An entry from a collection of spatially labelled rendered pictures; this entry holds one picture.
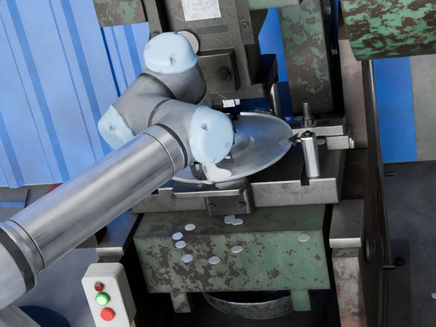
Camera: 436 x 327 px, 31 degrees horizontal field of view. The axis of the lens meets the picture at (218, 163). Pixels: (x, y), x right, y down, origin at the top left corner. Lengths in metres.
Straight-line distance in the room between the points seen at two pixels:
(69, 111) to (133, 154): 2.15
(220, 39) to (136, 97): 0.42
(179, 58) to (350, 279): 0.58
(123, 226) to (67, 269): 1.14
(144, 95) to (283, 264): 0.57
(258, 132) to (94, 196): 0.70
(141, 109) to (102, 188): 0.19
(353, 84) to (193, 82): 0.74
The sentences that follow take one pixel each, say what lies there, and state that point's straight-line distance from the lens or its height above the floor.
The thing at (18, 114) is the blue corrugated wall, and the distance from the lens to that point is 3.28.
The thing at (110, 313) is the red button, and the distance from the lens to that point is 1.63.
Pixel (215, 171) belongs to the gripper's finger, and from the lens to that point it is 1.43.
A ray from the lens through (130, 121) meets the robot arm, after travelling 1.18.
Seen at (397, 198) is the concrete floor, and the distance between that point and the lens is 2.85.
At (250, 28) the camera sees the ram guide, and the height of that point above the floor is 1.02.
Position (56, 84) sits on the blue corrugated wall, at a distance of 3.15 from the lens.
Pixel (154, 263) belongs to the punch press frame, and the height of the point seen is 0.58.
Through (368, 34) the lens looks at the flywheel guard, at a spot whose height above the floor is 1.06.
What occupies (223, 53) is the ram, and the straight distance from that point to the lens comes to 1.55.
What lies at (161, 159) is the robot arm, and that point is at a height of 1.04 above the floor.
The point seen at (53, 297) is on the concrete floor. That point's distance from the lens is 2.72.
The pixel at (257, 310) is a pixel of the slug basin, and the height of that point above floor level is 0.38.
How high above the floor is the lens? 1.50
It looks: 28 degrees down
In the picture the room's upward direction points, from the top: 12 degrees counter-clockwise
